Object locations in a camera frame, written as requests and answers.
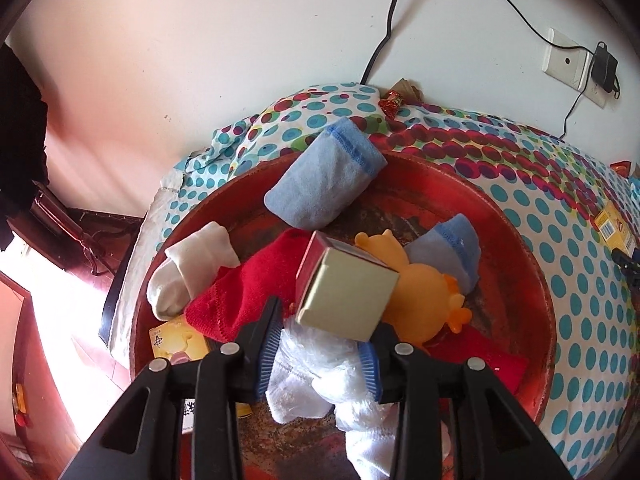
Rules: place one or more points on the clear plastic bag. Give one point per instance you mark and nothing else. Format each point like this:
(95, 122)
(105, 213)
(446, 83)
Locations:
(325, 360)

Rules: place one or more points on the small yellow red object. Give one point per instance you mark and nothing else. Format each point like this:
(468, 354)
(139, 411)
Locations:
(21, 405)

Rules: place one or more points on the orange rubber animal toy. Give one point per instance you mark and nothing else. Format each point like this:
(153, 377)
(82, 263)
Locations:
(425, 295)

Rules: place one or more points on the white sock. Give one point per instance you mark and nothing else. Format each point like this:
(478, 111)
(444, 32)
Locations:
(380, 440)

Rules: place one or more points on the large red sock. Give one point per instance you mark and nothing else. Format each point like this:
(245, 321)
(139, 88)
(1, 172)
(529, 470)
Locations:
(240, 300)

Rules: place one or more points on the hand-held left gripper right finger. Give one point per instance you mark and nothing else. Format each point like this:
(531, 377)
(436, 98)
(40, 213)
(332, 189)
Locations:
(370, 375)

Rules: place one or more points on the tall yellow carton box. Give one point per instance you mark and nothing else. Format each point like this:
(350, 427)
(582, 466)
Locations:
(175, 342)

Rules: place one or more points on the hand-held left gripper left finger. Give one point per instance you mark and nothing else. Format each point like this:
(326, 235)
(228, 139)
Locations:
(267, 360)

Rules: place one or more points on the white wall power outlet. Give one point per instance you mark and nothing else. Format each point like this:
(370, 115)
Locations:
(595, 96)

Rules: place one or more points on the black power adapter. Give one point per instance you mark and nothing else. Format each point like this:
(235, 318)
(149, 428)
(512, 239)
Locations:
(604, 67)

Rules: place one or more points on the light blue sock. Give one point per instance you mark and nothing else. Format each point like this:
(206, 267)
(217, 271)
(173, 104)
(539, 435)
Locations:
(450, 250)
(320, 180)

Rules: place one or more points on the dark wooden furniture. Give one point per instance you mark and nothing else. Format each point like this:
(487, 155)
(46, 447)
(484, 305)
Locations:
(65, 220)

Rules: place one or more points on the polka dot tablecloth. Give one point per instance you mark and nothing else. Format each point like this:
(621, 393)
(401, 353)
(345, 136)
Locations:
(550, 200)

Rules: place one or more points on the white wall socket plate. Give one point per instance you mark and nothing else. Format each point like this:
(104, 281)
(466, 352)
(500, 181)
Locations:
(565, 60)

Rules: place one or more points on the red and gold carton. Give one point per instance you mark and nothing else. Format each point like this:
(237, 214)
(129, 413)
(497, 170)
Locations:
(345, 300)

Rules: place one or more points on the small red sock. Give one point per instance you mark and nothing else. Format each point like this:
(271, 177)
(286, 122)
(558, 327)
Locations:
(480, 360)

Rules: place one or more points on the small yellow carton box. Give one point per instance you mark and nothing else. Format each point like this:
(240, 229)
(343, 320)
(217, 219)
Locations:
(612, 225)

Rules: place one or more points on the red snack packet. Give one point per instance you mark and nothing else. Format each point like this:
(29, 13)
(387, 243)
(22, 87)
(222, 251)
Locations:
(620, 167)

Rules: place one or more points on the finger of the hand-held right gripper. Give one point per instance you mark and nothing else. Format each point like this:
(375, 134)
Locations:
(627, 262)

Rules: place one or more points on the red candy wrapper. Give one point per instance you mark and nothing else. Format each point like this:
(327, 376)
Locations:
(391, 104)

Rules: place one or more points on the dark hanging clothing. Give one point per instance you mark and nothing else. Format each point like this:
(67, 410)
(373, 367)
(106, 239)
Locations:
(20, 135)

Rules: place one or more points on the round red tray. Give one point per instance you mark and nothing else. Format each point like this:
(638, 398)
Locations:
(500, 240)

